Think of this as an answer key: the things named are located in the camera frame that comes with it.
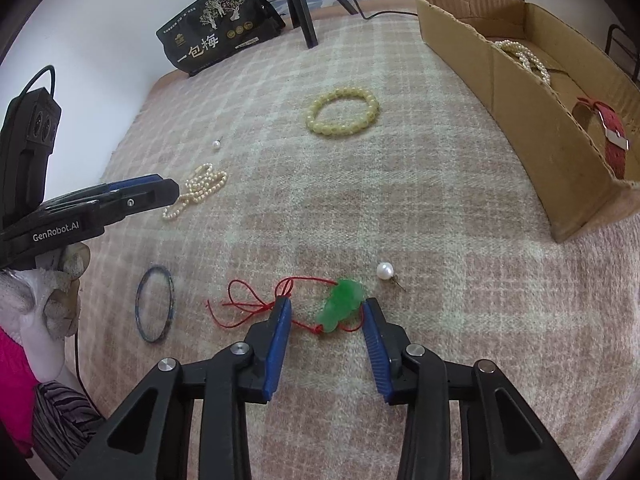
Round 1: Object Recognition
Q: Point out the pink garment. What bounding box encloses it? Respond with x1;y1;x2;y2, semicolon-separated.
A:
0;327;41;457

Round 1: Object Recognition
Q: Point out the striped cloth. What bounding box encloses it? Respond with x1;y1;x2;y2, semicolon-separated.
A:
34;382;107;478

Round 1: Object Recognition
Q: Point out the person's left hand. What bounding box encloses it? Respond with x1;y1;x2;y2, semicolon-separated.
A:
0;242;92;356

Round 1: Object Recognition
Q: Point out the small-bead pearl necklace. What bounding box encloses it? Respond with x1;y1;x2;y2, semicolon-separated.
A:
161;162;228;221

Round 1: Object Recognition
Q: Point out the black ring light cable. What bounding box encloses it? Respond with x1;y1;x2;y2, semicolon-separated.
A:
350;0;451;22

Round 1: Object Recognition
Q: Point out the red strap watch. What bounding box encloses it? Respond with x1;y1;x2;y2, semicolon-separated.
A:
571;97;630;180

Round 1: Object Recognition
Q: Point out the black snack bag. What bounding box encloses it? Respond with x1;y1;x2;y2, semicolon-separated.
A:
156;0;287;77

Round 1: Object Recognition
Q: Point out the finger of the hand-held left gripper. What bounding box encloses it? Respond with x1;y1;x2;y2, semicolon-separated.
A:
42;174;163;208
92;178;180;223

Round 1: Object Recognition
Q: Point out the yellow bead bracelet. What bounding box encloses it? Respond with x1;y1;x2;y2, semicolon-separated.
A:
305;87;381;137

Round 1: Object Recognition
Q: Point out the green jade pendant red cord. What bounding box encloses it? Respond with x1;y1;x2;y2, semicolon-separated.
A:
207;276;368;335

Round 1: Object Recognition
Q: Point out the cardboard box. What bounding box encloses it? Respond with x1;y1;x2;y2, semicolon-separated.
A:
414;0;640;245

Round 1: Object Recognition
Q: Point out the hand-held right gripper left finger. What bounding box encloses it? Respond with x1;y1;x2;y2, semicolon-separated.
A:
62;296;293;480

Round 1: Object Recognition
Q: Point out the large-bead pearl necklace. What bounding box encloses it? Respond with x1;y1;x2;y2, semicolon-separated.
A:
492;39;552;87

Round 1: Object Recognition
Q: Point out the large pearl earring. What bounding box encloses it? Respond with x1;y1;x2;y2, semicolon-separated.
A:
376;261;407;293

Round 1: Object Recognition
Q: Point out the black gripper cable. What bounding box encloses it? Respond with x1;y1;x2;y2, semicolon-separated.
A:
74;332;108;418

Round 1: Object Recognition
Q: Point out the blue thin bangle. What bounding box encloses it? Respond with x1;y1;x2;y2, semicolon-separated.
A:
135;264;177;345

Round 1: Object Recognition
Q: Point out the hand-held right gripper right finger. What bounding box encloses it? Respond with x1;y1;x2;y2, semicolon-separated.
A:
362;297;581;480

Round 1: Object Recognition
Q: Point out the black metal frame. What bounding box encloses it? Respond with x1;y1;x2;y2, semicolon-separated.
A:
605;24;640;83

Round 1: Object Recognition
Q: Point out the ring light with black tripod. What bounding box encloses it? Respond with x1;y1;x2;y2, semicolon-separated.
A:
277;0;359;50

